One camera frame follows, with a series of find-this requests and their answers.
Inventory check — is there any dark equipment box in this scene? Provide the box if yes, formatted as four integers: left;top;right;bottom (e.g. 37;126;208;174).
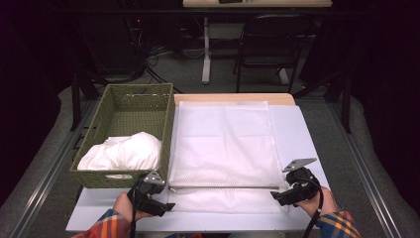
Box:
78;13;147;75

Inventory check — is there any right hand-held gripper black cable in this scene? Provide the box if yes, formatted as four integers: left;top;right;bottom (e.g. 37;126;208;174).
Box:
298;178;325;238

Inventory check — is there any person's left hand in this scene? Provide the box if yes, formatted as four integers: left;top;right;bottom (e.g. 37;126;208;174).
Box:
113;192;155;222

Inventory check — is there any person's right hand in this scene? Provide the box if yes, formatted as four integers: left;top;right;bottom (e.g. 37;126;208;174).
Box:
292;185;339;218

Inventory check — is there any black metal stand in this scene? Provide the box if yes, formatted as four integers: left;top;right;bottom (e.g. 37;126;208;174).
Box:
69;72;100;132
293;69;353;134

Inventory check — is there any white cloth garment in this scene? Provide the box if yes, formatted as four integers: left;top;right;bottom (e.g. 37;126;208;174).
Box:
76;131;162;172

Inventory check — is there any white-legged desk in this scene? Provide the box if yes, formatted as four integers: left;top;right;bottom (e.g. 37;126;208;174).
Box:
182;0;334;85

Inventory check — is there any green woven basket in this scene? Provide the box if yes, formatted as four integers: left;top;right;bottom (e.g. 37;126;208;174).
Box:
68;82;176;189

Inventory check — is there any aluminium rail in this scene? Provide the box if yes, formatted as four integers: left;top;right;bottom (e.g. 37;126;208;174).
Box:
9;100;100;238
325;100;404;238

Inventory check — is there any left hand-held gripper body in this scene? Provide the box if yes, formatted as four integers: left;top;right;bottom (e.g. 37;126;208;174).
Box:
127;171;166;212

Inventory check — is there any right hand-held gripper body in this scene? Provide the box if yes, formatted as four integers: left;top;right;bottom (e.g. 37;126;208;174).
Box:
281;158;322;206

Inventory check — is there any black folding chair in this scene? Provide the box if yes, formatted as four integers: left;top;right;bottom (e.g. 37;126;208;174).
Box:
232;13;315;94

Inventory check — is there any wooden table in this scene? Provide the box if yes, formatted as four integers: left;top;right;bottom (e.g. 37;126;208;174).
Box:
173;92;296;107

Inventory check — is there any black cable bundle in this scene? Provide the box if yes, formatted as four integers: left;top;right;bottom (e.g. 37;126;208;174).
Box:
127;18;184;95

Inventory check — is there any white mesh laundry bag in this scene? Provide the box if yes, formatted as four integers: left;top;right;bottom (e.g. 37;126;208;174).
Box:
166;100;288;214

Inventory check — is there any white table mat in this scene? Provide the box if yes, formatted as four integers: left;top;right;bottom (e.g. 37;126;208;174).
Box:
65;104;346;232

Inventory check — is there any hand-held gripper black cable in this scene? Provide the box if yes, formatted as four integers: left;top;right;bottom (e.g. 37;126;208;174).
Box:
129;186;138;238
298;178;325;238

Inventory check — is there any left hand-held gripper black cable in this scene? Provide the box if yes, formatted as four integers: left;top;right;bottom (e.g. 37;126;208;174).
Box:
129;186;138;238

